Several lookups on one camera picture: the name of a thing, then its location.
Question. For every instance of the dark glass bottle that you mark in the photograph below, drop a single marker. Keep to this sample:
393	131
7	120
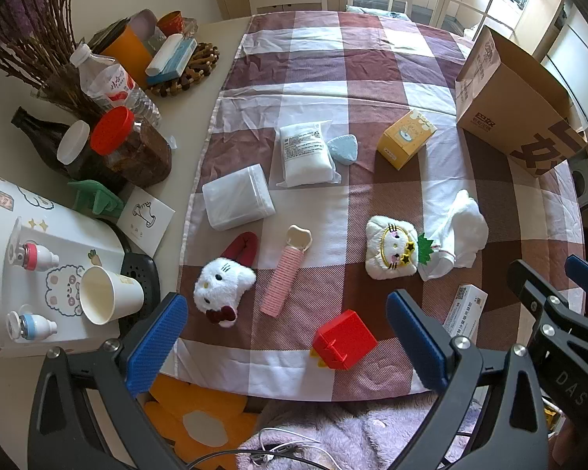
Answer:
41	139

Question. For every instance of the brown cardboard box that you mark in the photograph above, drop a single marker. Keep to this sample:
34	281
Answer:
509	107

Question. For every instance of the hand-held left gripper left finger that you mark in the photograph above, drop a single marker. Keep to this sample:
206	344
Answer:
157	342

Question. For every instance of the red paper cup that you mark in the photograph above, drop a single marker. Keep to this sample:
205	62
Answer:
170	23

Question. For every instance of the red plastic box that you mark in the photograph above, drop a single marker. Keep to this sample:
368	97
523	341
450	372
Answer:
345	340

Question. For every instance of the white cloth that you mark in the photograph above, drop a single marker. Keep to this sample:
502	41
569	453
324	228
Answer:
463	235

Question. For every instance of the white paper cup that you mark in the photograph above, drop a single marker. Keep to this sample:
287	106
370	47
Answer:
122	293

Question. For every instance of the purple fleece clothing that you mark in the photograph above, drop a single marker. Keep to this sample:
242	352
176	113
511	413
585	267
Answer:
372	431

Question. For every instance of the clear water bottle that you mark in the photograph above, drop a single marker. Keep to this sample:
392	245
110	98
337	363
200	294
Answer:
105	81

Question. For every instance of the orange flower-shaped mat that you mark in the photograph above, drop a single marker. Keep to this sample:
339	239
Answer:
176	401

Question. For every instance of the white cotton pad packet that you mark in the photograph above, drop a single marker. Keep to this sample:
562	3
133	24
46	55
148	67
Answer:
306	154

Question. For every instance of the white card with drawing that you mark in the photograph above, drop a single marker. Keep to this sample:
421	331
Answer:
147	220

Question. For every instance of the teal box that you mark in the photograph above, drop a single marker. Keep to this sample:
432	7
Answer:
186	54

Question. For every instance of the white cat plush slipper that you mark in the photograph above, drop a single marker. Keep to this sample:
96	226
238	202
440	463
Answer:
220	284

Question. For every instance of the white refrigerator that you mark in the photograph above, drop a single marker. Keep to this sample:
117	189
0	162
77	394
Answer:
583	54

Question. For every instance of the white water dispenser with stickers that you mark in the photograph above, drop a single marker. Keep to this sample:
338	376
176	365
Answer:
10	215

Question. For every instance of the white-lid dark jar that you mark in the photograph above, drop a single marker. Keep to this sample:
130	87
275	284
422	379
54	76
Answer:
73	142

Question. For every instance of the small yellow carton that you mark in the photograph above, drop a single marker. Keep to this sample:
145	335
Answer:
402	142

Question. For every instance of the white cat plush pouch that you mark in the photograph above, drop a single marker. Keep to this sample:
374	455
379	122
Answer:
389	249

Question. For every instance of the light blue triangular puff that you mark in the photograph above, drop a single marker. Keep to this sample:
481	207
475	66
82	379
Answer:
344	149

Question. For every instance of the bundle of dried branches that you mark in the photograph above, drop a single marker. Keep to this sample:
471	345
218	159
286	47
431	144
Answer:
44	24

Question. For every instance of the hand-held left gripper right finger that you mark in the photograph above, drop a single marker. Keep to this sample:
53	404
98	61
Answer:
416	338

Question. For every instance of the white tissue pack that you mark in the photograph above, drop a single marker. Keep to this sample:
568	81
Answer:
164	54

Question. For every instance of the round wooden trivet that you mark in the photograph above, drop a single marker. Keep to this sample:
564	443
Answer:
198	66

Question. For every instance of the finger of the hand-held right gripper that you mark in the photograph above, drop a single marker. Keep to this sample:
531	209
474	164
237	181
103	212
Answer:
529	284
583	269

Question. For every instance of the white medicine carton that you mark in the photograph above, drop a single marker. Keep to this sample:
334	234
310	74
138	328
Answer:
465	308

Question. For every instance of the red-lid plastic jar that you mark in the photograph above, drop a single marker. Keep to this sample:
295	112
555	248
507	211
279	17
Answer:
137	152

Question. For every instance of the green plastic holder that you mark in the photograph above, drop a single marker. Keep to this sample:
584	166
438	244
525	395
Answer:
95	196

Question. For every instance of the clear cotton swab box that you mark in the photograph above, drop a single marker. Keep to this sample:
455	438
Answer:
237	198

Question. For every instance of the orange cup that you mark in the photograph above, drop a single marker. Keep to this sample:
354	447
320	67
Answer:
127	54

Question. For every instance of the small clear plastic piece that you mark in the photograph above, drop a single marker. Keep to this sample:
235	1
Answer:
172	142

